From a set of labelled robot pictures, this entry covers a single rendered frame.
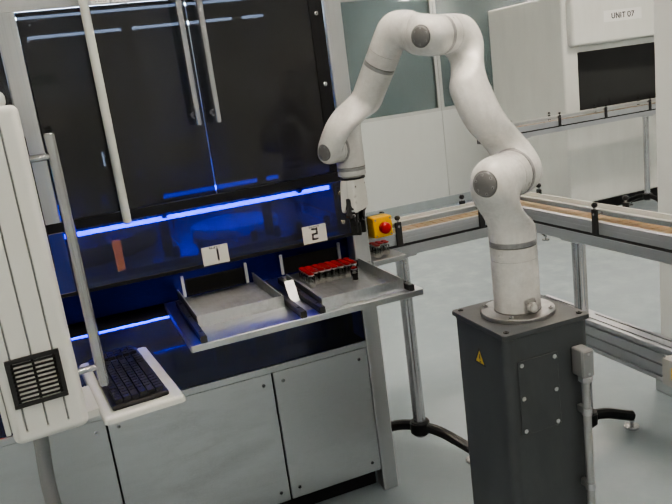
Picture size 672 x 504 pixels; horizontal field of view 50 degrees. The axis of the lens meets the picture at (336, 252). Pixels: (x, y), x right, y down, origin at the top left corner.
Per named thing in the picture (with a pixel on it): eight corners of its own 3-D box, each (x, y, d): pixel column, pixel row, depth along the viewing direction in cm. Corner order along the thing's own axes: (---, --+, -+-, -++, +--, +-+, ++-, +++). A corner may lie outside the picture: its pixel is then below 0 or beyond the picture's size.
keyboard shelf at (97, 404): (51, 380, 207) (49, 371, 206) (147, 353, 219) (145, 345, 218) (71, 440, 168) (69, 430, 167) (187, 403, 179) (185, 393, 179)
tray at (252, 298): (178, 299, 235) (176, 289, 234) (254, 282, 243) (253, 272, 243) (198, 327, 204) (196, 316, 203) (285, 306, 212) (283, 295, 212)
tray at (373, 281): (287, 284, 236) (286, 274, 235) (359, 267, 244) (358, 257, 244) (323, 310, 205) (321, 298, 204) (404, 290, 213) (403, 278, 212)
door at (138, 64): (61, 221, 211) (14, 13, 197) (215, 193, 227) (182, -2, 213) (61, 221, 211) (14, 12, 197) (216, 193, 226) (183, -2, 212)
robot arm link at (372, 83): (366, 75, 186) (330, 172, 203) (401, 70, 198) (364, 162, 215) (342, 59, 190) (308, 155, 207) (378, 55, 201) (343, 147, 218)
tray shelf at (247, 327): (164, 308, 234) (163, 303, 233) (359, 263, 257) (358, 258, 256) (191, 353, 190) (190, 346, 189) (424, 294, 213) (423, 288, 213)
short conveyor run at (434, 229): (362, 267, 259) (357, 224, 255) (345, 259, 273) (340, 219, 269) (520, 230, 282) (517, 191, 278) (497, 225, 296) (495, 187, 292)
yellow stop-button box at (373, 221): (366, 235, 255) (364, 216, 253) (384, 232, 257) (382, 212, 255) (375, 239, 248) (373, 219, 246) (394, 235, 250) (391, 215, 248)
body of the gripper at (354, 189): (347, 171, 219) (351, 207, 222) (333, 177, 210) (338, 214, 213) (370, 170, 216) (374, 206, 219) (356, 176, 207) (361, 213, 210)
